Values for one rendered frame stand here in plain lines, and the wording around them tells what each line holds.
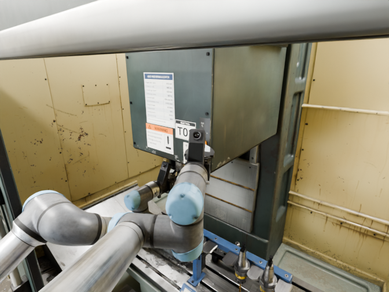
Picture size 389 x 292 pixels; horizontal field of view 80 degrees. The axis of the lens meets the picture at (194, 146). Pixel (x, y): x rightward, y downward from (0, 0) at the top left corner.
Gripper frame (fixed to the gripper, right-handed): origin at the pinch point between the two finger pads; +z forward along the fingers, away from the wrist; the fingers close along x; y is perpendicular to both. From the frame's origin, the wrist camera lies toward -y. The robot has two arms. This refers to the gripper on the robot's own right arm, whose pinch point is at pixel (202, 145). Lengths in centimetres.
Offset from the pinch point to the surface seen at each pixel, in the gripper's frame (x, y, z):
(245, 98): 14.3, -13.4, 20.3
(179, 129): -9.6, -2.9, 7.9
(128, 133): -82, 33, 119
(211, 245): 3, 52, 11
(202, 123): -0.5, -6.7, 2.6
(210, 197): -2, 68, 78
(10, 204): -69, 23, -12
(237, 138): 12.3, 2.4, 16.7
